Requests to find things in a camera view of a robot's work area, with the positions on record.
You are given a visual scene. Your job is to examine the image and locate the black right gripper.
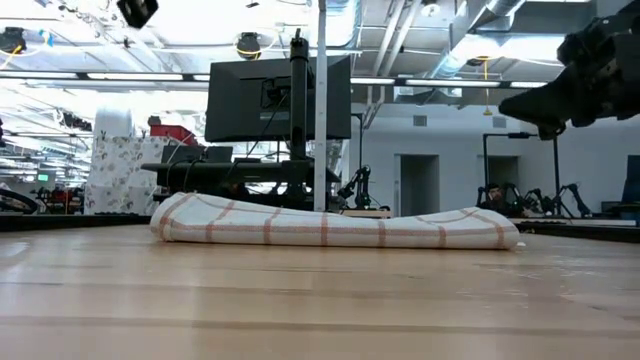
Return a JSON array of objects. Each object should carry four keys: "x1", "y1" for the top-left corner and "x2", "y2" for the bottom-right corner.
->
[{"x1": 498, "y1": 0, "x2": 640, "y2": 142}]

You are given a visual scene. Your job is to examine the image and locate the white towel with red grid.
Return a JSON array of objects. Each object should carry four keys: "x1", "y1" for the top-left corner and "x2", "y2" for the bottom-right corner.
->
[{"x1": 149, "y1": 191, "x2": 522, "y2": 252}]

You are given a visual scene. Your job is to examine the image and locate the dark doorway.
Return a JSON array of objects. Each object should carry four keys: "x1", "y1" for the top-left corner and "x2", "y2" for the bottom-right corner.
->
[
  {"x1": 399, "y1": 154, "x2": 441, "y2": 222},
  {"x1": 486, "y1": 155, "x2": 521, "y2": 187}
]

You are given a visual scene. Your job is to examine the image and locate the person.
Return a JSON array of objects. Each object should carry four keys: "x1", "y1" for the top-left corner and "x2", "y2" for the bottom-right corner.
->
[{"x1": 481, "y1": 182, "x2": 507, "y2": 214}]

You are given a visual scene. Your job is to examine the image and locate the long ceiling light strip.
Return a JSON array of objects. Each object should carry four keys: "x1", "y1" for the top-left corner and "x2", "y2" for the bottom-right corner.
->
[
  {"x1": 349, "y1": 76, "x2": 550, "y2": 91},
  {"x1": 0, "y1": 70, "x2": 212, "y2": 83}
]

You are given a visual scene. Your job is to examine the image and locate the wooden background table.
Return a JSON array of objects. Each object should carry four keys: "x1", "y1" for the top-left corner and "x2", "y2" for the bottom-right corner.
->
[{"x1": 338, "y1": 208, "x2": 394, "y2": 220}]

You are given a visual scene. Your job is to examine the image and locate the black monitor stand pole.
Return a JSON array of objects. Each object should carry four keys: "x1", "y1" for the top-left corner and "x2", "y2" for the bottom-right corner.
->
[{"x1": 288, "y1": 28, "x2": 311, "y2": 201}]

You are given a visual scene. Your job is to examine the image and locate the black computer monitor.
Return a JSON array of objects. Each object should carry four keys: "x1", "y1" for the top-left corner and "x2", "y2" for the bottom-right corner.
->
[{"x1": 204, "y1": 54, "x2": 353, "y2": 143}]

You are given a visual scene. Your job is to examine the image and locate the black desk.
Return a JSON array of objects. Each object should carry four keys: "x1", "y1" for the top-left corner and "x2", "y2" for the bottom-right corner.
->
[{"x1": 140, "y1": 158, "x2": 342, "y2": 211}]

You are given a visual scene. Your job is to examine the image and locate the floral patterned partition cloth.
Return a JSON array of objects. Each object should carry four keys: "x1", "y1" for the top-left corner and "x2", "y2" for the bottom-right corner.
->
[{"x1": 83, "y1": 134, "x2": 174, "y2": 216}]

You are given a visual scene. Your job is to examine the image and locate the white building column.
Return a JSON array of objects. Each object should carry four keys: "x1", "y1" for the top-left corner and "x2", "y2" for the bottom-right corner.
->
[{"x1": 93, "y1": 105, "x2": 135, "y2": 139}]

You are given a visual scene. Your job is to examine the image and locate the black curved bar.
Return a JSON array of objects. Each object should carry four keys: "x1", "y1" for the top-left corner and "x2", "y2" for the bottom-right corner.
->
[{"x1": 0, "y1": 187, "x2": 40, "y2": 215}]

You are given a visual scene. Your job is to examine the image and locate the black background station frame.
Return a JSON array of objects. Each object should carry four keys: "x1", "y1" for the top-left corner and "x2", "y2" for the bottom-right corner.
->
[{"x1": 481, "y1": 131, "x2": 561, "y2": 217}]

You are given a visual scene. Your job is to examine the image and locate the yellow hanging cord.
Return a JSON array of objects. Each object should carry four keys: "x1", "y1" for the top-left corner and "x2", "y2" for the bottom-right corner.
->
[{"x1": 474, "y1": 55, "x2": 496, "y2": 117}]

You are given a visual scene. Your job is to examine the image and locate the silver ceiling duct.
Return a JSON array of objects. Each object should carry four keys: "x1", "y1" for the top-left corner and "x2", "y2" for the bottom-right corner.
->
[{"x1": 427, "y1": 0, "x2": 526, "y2": 81}]

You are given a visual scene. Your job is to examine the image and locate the white vertical post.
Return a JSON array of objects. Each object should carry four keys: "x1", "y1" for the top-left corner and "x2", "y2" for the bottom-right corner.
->
[{"x1": 313, "y1": 0, "x2": 329, "y2": 213}]

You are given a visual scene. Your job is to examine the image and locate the black ceiling device yellow cable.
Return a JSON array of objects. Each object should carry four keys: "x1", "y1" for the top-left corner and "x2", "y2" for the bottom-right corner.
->
[
  {"x1": 232, "y1": 30, "x2": 281, "y2": 61},
  {"x1": 0, "y1": 26, "x2": 51, "y2": 69}
]

